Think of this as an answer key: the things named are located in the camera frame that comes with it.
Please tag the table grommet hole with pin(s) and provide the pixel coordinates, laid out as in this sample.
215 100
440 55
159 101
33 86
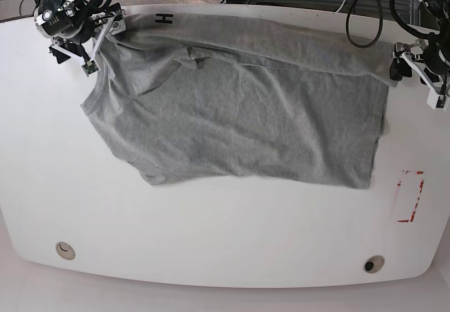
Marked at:
65 251
374 264

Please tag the grey T-shirt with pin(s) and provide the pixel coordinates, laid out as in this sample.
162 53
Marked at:
213 95

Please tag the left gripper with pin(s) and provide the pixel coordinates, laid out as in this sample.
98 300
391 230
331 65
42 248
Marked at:
427 60

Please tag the left table grommet hole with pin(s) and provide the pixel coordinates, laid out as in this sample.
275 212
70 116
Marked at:
65 251

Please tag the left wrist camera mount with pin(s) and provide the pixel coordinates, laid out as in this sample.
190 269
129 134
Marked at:
437 101

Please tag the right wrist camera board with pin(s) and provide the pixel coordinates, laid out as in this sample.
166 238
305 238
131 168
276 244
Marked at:
89 67

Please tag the right table grommet hole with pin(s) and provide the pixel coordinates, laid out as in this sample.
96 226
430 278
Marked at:
374 264

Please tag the red tape rectangle marker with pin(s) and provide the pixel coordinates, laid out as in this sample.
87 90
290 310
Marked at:
408 191

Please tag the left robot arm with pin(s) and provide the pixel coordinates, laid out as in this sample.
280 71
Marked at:
439 10

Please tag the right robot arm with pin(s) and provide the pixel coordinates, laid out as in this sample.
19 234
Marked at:
77 28

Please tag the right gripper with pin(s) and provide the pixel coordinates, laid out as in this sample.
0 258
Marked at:
83 43

